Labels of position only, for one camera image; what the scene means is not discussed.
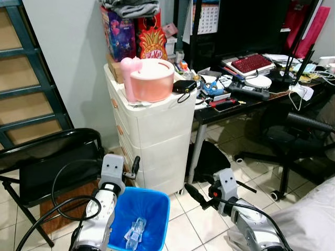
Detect clear plastic bottle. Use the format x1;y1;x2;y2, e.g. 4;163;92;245
124;216;148;251

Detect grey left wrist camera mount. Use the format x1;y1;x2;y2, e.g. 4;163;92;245
100;154;126;185

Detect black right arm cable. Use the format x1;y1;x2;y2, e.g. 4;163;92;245
211;195;295;251

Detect black bag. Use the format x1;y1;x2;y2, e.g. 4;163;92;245
185;140;231;185

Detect black desk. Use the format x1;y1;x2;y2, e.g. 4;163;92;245
189;51;335;185

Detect purple printed box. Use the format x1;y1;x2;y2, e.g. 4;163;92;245
102;6;138;63

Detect white wall calendar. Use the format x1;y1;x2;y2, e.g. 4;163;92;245
191;0;221;37

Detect black power bank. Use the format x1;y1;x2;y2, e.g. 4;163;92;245
172;79;198;104

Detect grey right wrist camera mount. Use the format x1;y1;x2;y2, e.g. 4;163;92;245
213;168;239;202

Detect pink bag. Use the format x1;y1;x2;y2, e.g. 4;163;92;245
282;0;332;59

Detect black folding chair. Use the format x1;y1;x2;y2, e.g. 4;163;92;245
0;128;106;247

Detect teal framed panel door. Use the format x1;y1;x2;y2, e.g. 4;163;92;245
0;0;74;151

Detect black monitor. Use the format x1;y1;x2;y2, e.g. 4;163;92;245
217;0;292;54

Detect red pineapple KitKat bag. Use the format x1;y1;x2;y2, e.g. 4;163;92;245
137;15;170;61

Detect pink round pet fountain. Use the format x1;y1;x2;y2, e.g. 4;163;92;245
120;56;176;104

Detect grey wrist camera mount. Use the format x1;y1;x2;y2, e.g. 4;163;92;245
213;168;239;202
100;154;126;185

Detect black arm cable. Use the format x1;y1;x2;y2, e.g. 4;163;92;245
16;158;105;251
211;195;295;251

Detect blue plastic waste bin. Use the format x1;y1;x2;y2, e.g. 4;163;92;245
107;187;171;251

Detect brown floor mat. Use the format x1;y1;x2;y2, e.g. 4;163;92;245
39;179;104;234

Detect red keyboard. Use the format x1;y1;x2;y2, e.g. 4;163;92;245
222;52;276;78

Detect grey folded clothes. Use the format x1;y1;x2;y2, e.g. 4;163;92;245
101;0;161;19

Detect white round scale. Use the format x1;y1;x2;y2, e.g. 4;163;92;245
244;74;273;90

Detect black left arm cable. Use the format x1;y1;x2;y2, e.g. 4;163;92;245
16;158;105;251

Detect white plastic drawer cabinet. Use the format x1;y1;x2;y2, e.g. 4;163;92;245
103;63;199;196

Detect blue tape dispenser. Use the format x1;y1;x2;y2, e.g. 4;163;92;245
201;78;226;96

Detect black office chair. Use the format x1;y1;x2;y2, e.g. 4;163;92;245
232;98;335;202

